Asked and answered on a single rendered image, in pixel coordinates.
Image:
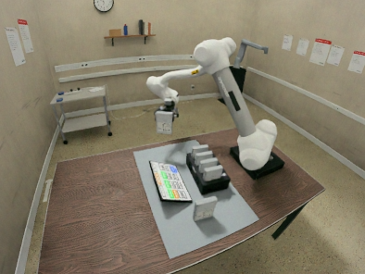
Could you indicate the status display panel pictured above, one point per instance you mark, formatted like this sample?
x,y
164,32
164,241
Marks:
x,y
169,183

